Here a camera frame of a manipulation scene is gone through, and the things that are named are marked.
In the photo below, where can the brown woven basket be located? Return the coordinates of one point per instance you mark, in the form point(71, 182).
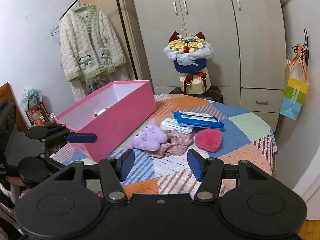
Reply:
point(32, 115)

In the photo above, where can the yellow flower bouquet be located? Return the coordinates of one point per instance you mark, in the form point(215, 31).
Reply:
point(190, 60)

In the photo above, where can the white plush cat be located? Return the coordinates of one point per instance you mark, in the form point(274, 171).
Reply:
point(101, 112)

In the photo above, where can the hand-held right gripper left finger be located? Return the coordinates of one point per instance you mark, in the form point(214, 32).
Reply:
point(126, 165)

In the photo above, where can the colourful hanging gift bag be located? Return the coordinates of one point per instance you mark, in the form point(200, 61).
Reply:
point(295, 92)

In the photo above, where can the person's left hand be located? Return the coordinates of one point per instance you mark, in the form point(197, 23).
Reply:
point(15, 180)

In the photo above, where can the purple plush toy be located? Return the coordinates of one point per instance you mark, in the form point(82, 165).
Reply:
point(150, 136)

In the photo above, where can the floral fabric scrunchie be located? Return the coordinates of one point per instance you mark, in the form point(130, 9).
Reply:
point(177, 142)

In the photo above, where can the beige wardrobe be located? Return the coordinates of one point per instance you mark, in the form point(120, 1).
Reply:
point(212, 30)

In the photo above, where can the light wooden panel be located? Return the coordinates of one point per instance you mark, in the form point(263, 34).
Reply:
point(120, 7)

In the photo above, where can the red fuzzy heart pillow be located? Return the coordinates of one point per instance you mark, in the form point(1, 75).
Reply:
point(208, 140)

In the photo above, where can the white plastic bag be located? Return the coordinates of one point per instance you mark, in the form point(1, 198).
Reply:
point(31, 92)

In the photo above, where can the black clothes rack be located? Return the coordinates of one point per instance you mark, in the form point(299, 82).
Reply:
point(125, 30)

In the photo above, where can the pink cardboard box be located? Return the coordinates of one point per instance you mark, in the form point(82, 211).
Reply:
point(120, 120)

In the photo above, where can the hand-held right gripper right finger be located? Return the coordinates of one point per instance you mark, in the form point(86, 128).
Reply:
point(195, 165)

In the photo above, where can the blue wet wipes pack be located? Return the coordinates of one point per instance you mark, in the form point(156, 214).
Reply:
point(197, 120)

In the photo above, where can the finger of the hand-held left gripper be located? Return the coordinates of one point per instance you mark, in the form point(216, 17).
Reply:
point(53, 163)
point(81, 138)

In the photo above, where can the brown wooden furniture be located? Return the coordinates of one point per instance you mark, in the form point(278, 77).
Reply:
point(6, 90)

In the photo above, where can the white tissue pack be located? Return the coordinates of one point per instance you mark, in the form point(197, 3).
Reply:
point(170, 124)

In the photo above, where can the cream fleece robe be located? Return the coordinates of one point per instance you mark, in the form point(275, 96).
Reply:
point(85, 45)

